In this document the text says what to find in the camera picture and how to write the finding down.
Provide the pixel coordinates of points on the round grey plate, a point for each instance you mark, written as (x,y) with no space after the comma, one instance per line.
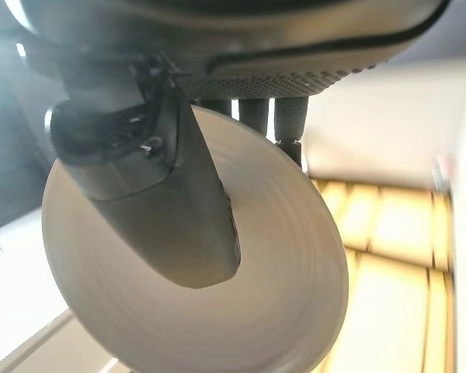
(225,318)

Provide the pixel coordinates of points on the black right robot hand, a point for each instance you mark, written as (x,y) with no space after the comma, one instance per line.
(155,186)

